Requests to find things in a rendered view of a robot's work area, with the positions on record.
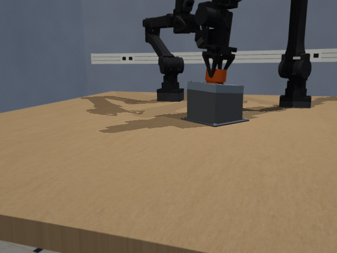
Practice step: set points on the light blue metal plate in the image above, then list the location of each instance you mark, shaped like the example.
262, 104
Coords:
220, 88

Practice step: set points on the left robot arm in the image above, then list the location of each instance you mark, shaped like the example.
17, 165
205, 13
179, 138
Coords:
215, 15

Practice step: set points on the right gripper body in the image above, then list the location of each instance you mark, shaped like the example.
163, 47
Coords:
191, 25

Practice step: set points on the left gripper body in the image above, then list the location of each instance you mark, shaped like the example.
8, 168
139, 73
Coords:
220, 43

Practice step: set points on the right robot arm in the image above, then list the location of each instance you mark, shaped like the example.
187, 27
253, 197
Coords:
168, 63

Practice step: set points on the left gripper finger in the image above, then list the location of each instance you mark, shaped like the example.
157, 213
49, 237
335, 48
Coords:
215, 58
225, 57

